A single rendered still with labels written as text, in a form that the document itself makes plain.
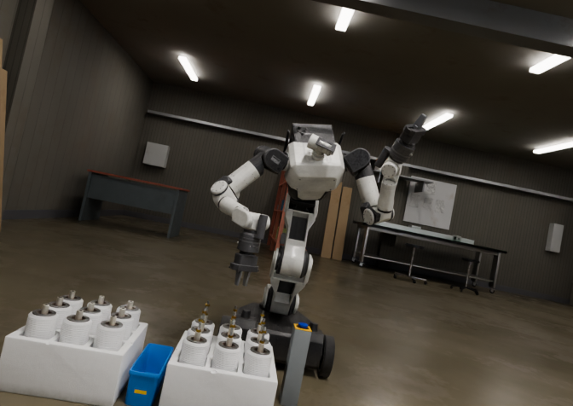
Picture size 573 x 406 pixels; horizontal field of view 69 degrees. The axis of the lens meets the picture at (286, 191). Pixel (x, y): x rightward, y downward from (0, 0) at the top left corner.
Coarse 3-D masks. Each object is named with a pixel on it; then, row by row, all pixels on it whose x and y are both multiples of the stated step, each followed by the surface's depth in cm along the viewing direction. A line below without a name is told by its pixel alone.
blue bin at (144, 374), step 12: (144, 348) 170; (156, 348) 176; (168, 348) 176; (144, 360) 170; (156, 360) 176; (168, 360) 164; (132, 372) 147; (144, 372) 174; (156, 372) 175; (132, 384) 147; (144, 384) 147; (156, 384) 148; (132, 396) 147; (144, 396) 147; (156, 396) 156
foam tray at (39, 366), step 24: (24, 336) 143; (144, 336) 179; (0, 360) 139; (24, 360) 140; (48, 360) 141; (72, 360) 142; (96, 360) 143; (120, 360) 144; (0, 384) 139; (24, 384) 140; (48, 384) 141; (72, 384) 142; (96, 384) 142; (120, 384) 150
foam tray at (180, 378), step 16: (176, 352) 156; (208, 352) 169; (240, 352) 169; (272, 352) 177; (176, 368) 145; (192, 368) 145; (208, 368) 147; (240, 368) 153; (272, 368) 159; (176, 384) 144; (192, 384) 145; (208, 384) 145; (224, 384) 146; (240, 384) 146; (256, 384) 147; (272, 384) 147; (160, 400) 144; (176, 400) 144; (192, 400) 145; (208, 400) 145; (224, 400) 146; (240, 400) 146; (256, 400) 146; (272, 400) 147
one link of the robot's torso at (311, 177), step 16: (304, 128) 204; (320, 128) 205; (288, 144) 198; (304, 144) 197; (288, 160) 195; (304, 160) 192; (320, 160) 193; (336, 160) 195; (288, 176) 196; (304, 176) 192; (320, 176) 193; (336, 176) 194; (288, 192) 211; (304, 192) 204; (320, 192) 205
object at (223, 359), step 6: (216, 348) 151; (222, 348) 150; (216, 354) 151; (222, 354) 149; (228, 354) 149; (234, 354) 150; (216, 360) 150; (222, 360) 149; (228, 360) 149; (234, 360) 150; (216, 366) 150; (222, 366) 149; (228, 366) 149; (234, 366) 151
